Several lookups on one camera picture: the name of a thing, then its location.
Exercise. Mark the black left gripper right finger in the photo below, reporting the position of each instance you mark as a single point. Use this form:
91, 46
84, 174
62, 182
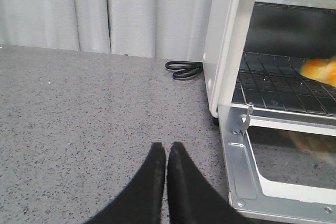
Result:
191, 198

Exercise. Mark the oven glass door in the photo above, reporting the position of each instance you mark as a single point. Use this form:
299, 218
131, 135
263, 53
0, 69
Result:
280, 166

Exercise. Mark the metal oven wire rack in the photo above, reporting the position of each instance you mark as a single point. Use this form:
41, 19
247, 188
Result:
274, 82

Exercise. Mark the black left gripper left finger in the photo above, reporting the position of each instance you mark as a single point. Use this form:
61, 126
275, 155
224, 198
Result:
141, 199

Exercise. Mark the orange croissant bread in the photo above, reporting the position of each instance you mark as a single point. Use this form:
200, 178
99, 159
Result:
322, 70

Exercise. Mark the white Toshiba toaster oven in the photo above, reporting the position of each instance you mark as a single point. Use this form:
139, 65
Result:
226, 35

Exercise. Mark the white curtain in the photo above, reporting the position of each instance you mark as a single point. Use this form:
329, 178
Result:
170, 29

